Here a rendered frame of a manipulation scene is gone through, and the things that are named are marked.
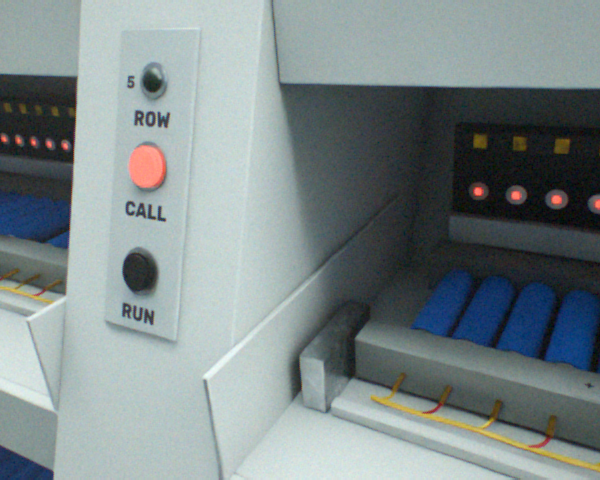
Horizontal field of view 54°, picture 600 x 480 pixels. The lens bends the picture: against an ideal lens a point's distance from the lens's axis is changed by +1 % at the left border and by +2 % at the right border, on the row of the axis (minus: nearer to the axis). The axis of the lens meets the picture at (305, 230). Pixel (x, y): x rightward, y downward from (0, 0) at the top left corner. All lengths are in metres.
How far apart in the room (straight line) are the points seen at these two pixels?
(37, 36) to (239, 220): 0.15
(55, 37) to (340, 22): 0.15
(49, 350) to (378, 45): 0.19
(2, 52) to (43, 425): 0.19
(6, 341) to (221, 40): 0.22
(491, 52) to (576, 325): 0.15
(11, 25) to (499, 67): 0.23
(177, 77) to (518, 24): 0.12
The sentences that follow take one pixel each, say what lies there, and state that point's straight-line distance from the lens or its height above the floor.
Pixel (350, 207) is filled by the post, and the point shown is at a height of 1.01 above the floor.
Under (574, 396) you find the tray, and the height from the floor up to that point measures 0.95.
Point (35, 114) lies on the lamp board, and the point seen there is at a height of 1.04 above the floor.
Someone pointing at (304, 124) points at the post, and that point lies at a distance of 0.25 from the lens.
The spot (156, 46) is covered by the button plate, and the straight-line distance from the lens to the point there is 0.25.
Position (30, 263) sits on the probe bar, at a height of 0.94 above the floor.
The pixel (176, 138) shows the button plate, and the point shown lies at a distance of 0.24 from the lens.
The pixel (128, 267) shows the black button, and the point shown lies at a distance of 0.25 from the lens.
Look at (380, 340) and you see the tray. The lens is 0.27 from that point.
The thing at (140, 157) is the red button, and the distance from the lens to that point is 0.24.
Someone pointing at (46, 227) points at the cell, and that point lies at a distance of 0.48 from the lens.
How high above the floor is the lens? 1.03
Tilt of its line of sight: 6 degrees down
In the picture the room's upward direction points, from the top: 6 degrees clockwise
